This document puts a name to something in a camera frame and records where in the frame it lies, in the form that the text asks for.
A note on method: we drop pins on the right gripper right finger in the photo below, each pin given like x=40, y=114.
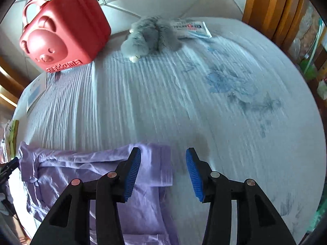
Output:
x=200, y=175

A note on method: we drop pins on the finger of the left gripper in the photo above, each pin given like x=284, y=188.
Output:
x=8, y=168

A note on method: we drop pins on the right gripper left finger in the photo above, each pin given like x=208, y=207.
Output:
x=130, y=171

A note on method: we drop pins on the purple t-shirt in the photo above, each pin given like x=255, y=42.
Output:
x=78, y=197

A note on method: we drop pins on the folded printed clothes stack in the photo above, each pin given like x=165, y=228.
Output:
x=9, y=141

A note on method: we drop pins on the light blue striped bedsheet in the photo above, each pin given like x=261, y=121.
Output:
x=235, y=98

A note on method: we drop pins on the white booklet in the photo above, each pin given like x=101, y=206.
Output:
x=35, y=91

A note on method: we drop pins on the grey plush toy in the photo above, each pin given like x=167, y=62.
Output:
x=148, y=35

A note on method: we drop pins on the tissue packet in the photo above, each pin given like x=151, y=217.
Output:
x=183, y=29

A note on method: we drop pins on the red bear suitcase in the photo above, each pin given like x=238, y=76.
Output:
x=62, y=34

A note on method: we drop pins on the wooden bed frame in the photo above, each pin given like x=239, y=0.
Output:
x=278, y=20

